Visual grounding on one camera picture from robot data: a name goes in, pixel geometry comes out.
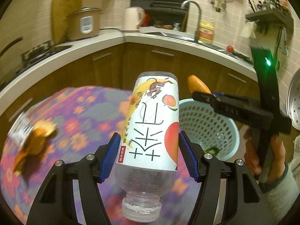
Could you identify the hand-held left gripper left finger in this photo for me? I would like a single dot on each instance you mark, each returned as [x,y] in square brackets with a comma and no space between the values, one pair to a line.
[109,160]

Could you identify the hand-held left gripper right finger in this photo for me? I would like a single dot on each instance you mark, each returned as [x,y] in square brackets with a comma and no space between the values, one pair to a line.
[189,160]

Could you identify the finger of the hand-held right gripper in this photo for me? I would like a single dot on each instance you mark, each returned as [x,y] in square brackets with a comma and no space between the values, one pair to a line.
[239,110]

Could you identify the striped green leaf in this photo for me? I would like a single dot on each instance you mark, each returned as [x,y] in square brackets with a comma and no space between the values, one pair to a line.
[212,150]

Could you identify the light blue perforated plastic basket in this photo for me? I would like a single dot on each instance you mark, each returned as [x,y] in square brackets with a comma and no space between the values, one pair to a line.
[199,117]

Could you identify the orange fruit peel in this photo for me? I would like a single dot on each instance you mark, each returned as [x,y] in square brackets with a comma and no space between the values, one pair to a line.
[198,83]

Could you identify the clear plastic bottle white label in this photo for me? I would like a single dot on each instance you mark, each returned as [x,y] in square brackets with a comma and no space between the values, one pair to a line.
[150,126]

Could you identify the person's right forearm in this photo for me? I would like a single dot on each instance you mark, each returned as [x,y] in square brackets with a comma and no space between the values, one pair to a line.
[283,192]

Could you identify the person's right hand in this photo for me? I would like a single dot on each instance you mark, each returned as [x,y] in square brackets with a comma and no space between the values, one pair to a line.
[277,159]

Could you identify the aluminium perforated steamer tray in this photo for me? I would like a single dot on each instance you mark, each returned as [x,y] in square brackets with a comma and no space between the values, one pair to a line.
[294,98]

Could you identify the green cucumber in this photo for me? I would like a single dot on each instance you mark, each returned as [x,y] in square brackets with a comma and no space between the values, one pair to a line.
[243,57]

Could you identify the steel tongs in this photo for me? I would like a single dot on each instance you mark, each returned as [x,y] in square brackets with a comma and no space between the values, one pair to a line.
[284,42]

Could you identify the floral printed blanket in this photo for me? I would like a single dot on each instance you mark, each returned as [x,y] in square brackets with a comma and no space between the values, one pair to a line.
[77,121]

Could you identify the red tomato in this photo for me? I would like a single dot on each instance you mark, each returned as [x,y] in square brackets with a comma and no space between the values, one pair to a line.
[230,48]

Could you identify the white hanging rag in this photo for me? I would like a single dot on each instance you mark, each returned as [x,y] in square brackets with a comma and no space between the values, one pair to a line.
[248,30]

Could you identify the pale hanging towel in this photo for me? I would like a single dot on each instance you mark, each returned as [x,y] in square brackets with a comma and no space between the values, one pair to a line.
[297,150]

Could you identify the crumpled orange wrapper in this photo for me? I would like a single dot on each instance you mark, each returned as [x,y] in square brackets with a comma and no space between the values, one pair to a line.
[35,145]

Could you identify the yellow detergent bottle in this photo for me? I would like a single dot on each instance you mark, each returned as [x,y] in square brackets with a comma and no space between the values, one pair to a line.
[206,32]

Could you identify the row of spice jars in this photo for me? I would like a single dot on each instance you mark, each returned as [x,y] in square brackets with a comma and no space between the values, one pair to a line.
[273,1]

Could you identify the steel kitchen faucet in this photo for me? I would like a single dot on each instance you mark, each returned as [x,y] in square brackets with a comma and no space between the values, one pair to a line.
[198,23]

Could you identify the white printed packet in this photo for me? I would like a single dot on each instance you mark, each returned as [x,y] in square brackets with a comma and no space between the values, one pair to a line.
[20,129]

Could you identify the water heater pipes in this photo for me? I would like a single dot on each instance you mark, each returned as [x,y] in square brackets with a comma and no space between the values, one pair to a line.
[218,0]

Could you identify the wooden base cabinets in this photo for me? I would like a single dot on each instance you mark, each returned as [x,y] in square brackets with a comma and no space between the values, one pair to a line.
[140,58]

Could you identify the black gas stove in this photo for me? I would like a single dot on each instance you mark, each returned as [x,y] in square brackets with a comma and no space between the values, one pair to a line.
[37,54]

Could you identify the red container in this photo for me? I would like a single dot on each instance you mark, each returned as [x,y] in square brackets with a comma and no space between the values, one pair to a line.
[146,20]

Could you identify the beige rice cooker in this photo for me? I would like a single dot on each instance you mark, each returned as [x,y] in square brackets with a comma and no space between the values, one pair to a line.
[82,25]

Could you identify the cream electric kettle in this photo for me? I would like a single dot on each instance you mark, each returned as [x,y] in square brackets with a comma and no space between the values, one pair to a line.
[131,18]

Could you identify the wooden cutting board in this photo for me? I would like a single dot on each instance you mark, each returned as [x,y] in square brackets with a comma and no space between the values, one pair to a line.
[63,7]

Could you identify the black wall shelf rack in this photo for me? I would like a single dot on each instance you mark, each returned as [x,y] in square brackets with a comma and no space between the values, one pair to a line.
[269,16]

